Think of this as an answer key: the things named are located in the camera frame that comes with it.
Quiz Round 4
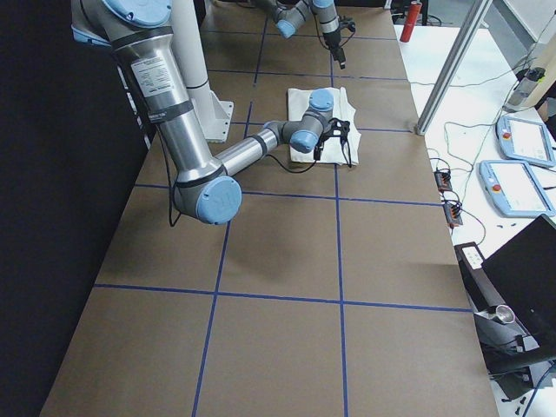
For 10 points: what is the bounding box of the silver metal cup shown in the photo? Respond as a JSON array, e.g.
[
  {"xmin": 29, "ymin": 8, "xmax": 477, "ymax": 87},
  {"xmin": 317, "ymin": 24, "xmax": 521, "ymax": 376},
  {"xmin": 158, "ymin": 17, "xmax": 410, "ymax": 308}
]
[{"xmin": 493, "ymin": 305, "xmax": 515, "ymax": 325}]

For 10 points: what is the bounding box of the teach pendant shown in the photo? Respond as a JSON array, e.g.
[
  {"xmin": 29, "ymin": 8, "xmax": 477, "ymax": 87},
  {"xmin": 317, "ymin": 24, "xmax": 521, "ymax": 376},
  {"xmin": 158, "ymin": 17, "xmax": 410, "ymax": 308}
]
[
  {"xmin": 479, "ymin": 160, "xmax": 555, "ymax": 218},
  {"xmin": 496, "ymin": 115, "xmax": 555, "ymax": 168}
]

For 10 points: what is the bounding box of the lower orange black adapter box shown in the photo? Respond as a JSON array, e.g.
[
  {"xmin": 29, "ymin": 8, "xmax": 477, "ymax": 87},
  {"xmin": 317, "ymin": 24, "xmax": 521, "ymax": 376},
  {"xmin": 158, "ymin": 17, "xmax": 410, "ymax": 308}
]
[{"xmin": 442, "ymin": 202, "xmax": 463, "ymax": 228}]

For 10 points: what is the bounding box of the black monitor screen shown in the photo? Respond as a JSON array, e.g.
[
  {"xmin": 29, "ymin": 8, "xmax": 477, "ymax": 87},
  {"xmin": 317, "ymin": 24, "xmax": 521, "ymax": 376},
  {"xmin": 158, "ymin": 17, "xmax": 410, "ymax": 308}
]
[{"xmin": 482, "ymin": 215, "xmax": 555, "ymax": 344}]

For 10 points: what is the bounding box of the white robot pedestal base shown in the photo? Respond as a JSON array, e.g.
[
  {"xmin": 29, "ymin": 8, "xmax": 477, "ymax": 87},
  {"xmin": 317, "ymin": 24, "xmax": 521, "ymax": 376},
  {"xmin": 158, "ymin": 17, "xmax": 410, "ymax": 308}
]
[{"xmin": 170, "ymin": 0, "xmax": 235, "ymax": 143}]

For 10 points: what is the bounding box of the cream long-sleeve cat shirt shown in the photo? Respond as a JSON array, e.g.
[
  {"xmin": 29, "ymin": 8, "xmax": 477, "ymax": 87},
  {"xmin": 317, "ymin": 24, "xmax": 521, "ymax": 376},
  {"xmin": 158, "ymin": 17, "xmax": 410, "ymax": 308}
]
[{"xmin": 288, "ymin": 87, "xmax": 361, "ymax": 165}]

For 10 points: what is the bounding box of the upper orange black adapter box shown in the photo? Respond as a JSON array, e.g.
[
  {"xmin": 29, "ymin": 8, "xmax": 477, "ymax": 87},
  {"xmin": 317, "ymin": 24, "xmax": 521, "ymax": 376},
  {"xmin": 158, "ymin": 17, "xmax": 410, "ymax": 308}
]
[{"xmin": 434, "ymin": 170, "xmax": 453, "ymax": 193}]

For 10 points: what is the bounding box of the aluminium frame post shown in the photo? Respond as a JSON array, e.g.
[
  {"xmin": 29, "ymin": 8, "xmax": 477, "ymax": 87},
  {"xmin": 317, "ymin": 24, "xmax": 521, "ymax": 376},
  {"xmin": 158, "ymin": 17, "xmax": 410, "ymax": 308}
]
[{"xmin": 414, "ymin": 0, "xmax": 493, "ymax": 136}]

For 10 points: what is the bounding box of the lower teach pendant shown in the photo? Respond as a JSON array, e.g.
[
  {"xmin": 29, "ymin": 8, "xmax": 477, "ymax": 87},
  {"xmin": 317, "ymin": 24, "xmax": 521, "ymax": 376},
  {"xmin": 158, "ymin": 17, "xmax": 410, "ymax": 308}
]
[{"xmin": 479, "ymin": 160, "xmax": 555, "ymax": 218}]

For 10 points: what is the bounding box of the red cylinder bottle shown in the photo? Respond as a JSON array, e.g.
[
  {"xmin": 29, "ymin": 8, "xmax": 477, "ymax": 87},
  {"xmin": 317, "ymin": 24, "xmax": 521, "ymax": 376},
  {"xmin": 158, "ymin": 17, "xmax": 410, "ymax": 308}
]
[{"xmin": 400, "ymin": 1, "xmax": 422, "ymax": 43}]

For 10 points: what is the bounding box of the orange black adapter box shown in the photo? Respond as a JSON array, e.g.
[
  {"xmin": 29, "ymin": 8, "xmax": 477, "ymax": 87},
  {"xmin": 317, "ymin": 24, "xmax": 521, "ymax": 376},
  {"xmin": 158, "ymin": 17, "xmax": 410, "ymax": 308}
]
[
  {"xmin": 434, "ymin": 170, "xmax": 453, "ymax": 193},
  {"xmin": 442, "ymin": 202, "xmax": 463, "ymax": 228}
]

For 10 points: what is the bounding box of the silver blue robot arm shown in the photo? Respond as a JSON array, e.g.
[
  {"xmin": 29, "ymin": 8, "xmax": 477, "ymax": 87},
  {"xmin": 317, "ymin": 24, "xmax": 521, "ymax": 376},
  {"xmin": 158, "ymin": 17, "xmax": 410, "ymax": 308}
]
[
  {"xmin": 71, "ymin": 1, "xmax": 349, "ymax": 225},
  {"xmin": 249, "ymin": 0, "xmax": 356, "ymax": 70}
]

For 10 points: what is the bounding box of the upper teach pendant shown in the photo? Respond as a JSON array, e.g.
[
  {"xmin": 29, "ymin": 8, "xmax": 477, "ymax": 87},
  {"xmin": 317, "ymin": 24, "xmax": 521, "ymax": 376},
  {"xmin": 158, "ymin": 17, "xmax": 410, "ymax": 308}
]
[{"xmin": 496, "ymin": 115, "xmax": 555, "ymax": 168}]

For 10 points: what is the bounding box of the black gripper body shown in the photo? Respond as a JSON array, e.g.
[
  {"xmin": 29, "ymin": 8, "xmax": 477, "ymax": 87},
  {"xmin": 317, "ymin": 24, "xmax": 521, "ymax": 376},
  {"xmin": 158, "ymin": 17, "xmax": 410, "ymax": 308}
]
[
  {"xmin": 319, "ymin": 117, "xmax": 350, "ymax": 150},
  {"xmin": 320, "ymin": 17, "xmax": 355, "ymax": 51}
]

